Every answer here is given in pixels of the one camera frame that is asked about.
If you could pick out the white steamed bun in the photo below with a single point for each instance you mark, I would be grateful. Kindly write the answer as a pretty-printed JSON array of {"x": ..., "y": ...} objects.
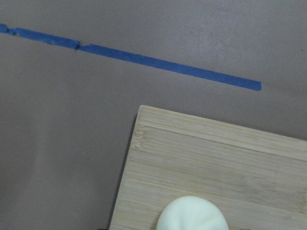
[{"x": 191, "y": 213}]

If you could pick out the bamboo cutting board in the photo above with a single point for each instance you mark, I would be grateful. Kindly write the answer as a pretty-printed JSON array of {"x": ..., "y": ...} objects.
[{"x": 257, "y": 179}]

